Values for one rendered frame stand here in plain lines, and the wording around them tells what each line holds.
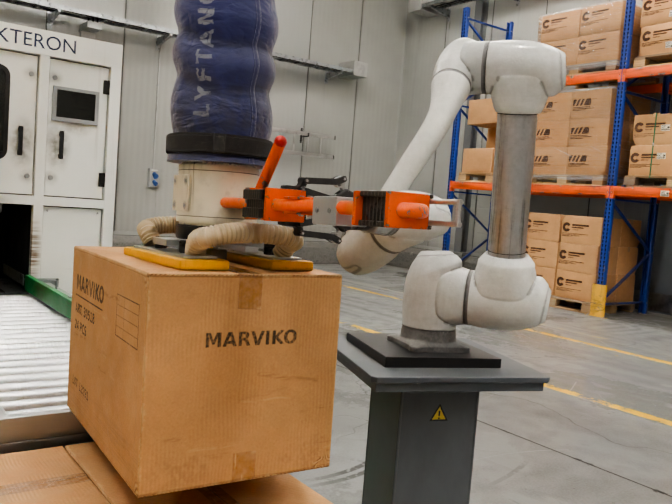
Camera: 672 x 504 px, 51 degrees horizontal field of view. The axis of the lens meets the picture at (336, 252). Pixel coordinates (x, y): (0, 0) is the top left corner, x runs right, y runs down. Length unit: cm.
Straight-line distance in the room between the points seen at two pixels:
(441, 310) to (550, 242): 781
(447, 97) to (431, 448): 93
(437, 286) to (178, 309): 87
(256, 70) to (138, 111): 983
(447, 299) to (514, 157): 42
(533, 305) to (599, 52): 783
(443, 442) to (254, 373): 79
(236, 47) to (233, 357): 61
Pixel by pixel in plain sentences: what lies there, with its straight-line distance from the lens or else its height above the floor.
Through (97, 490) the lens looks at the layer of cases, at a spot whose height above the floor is 54.
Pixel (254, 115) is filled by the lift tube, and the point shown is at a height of 133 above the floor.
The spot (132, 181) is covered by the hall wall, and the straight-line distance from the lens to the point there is 1120.
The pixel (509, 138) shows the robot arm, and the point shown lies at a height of 136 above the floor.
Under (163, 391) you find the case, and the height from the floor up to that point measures 81.
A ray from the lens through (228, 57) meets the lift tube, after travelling 145.
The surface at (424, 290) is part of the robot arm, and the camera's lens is 193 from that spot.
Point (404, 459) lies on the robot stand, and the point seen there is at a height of 49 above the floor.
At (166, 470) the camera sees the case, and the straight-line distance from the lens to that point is 135.
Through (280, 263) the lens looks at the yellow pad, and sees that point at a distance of 140.
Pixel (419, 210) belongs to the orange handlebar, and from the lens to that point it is 96.
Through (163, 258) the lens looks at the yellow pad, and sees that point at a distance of 139.
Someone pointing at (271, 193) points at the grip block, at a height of 117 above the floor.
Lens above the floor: 117
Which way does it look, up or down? 4 degrees down
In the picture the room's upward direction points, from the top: 4 degrees clockwise
